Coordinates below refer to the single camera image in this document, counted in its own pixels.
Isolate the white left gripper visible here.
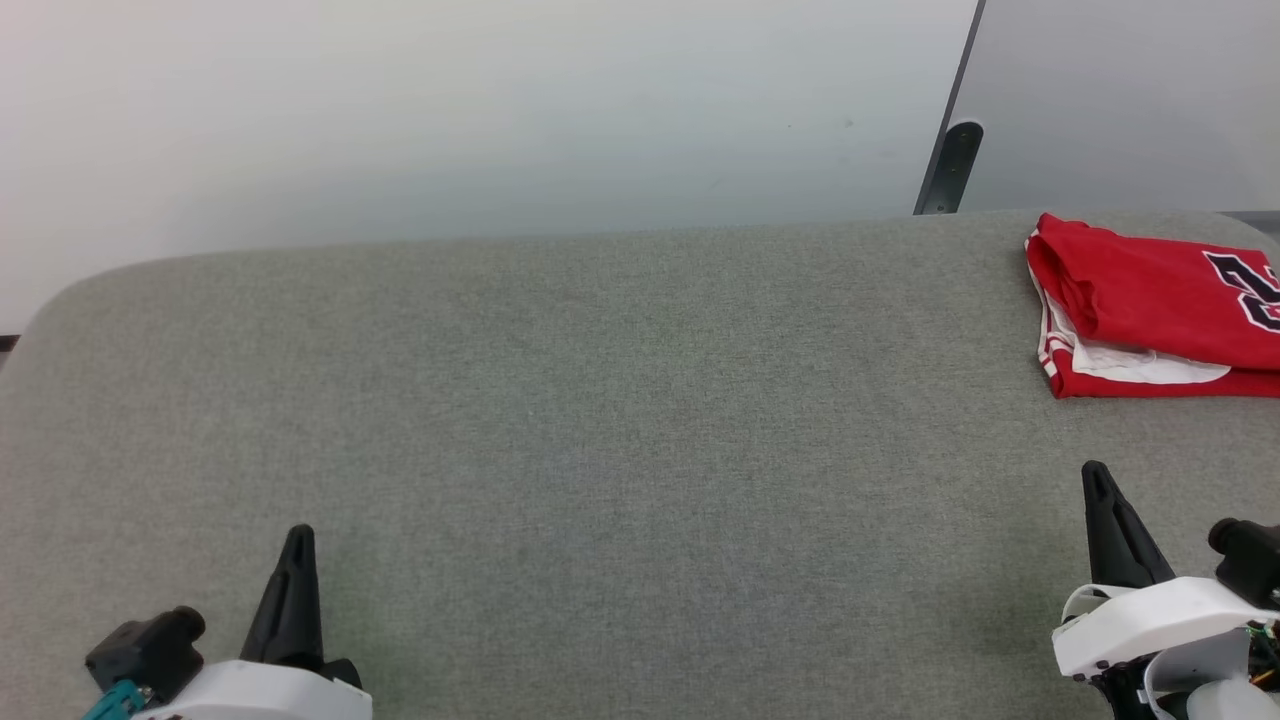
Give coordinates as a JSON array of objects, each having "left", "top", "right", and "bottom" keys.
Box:
[{"left": 130, "top": 524, "right": 373, "bottom": 720}]

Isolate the red and white towel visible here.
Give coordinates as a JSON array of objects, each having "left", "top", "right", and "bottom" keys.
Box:
[{"left": 1024, "top": 212, "right": 1280, "bottom": 400}]

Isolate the dark partition foot bracket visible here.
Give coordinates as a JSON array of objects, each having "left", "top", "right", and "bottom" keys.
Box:
[{"left": 922, "top": 120, "right": 985, "bottom": 216}]

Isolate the teal cable connector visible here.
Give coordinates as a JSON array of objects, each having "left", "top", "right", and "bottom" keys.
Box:
[{"left": 82, "top": 680, "right": 153, "bottom": 720}]

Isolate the aluminium partition post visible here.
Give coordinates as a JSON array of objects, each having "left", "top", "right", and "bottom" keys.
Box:
[{"left": 912, "top": 0, "right": 989, "bottom": 216}]

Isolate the multicolour wire bundle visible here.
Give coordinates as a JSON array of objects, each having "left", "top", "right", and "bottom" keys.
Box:
[{"left": 1245, "top": 620, "right": 1280, "bottom": 691}]

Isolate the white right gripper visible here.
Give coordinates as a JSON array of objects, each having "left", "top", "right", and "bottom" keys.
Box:
[{"left": 1052, "top": 460, "right": 1280, "bottom": 720}]

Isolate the grey partition panel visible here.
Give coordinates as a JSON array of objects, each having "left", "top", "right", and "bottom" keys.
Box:
[{"left": 920, "top": 0, "right": 1280, "bottom": 216}]

